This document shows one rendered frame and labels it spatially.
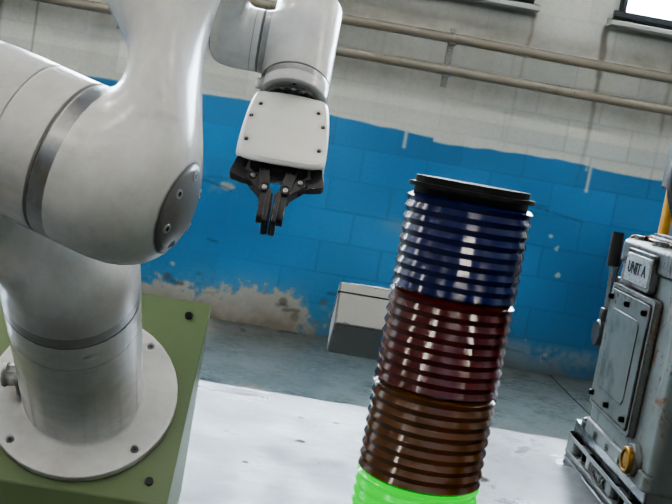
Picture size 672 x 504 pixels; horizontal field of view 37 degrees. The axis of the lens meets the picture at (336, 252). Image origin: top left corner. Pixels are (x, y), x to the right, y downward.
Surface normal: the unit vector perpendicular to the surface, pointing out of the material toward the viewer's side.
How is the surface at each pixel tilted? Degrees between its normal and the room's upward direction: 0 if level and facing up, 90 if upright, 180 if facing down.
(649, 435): 90
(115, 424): 120
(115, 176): 82
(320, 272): 90
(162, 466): 45
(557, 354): 90
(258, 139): 52
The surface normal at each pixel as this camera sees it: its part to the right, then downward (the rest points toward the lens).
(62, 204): -0.32, 0.39
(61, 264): 0.33, -0.18
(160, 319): 0.15, -0.61
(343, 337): -0.12, 0.85
